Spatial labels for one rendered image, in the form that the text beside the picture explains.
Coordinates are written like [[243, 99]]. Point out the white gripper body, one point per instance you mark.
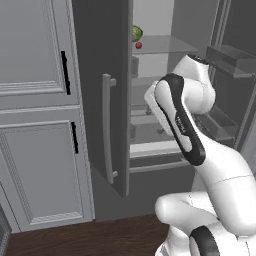
[[159, 111]]

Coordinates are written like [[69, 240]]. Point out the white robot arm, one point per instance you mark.
[[226, 180]]

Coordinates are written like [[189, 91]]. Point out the white fridge drawer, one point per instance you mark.
[[150, 149]]

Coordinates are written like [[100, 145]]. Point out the dark grey fridge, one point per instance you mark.
[[150, 195]]

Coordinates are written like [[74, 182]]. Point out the glass fridge shelf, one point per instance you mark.
[[163, 45]]

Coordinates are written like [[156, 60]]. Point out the dark grey fridge door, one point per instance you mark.
[[96, 66]]

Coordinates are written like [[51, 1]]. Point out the fridge door with bins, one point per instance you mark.
[[240, 26]]

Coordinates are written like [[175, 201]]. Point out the dark jar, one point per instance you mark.
[[134, 66]]

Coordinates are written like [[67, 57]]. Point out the grey door bin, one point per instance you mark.
[[233, 61], [218, 125]]

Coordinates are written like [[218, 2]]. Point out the green cabbage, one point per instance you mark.
[[136, 33]]

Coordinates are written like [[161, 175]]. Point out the tall grey cupboard door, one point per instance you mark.
[[43, 173]]

